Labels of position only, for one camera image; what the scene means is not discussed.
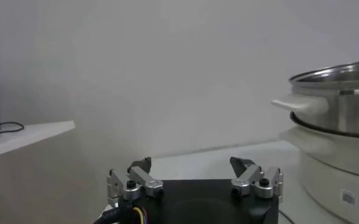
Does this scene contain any white side table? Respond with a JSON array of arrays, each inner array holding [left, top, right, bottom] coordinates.
[[0, 120, 76, 161]]

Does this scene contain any stainless steel steamer basket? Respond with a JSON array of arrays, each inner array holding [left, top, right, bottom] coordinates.
[[270, 59, 359, 139]]

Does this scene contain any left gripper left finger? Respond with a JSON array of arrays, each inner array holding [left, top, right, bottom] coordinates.
[[106, 156, 165, 208]]

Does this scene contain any black looped cable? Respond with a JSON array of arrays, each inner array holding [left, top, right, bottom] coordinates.
[[0, 121, 25, 135]]

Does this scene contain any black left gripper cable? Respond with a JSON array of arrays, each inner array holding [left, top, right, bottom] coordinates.
[[93, 208, 121, 224]]

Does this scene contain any white electric cooker base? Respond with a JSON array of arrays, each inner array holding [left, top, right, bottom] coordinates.
[[279, 126, 359, 224]]

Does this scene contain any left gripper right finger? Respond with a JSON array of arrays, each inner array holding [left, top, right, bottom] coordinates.
[[229, 156, 284, 202]]

